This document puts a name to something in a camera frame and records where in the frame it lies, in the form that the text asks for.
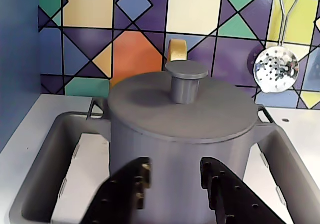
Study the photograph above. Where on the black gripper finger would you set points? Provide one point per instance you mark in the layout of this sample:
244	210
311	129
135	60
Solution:
117	196
237	199

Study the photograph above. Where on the gray round pot lid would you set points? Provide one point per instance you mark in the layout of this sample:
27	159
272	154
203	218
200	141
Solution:
150	104

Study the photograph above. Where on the gray cylindrical pot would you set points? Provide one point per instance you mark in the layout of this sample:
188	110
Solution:
175	154

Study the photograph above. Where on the gray sink basin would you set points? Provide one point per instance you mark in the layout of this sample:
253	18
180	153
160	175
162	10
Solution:
37	171

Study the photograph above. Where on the metal skimmer spoon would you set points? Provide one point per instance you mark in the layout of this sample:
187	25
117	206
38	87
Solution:
275	69

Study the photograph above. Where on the gold faucet spout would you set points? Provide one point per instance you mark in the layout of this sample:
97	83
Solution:
178	50

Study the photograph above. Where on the blue toy kitchen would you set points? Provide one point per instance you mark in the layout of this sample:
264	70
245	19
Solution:
20	46

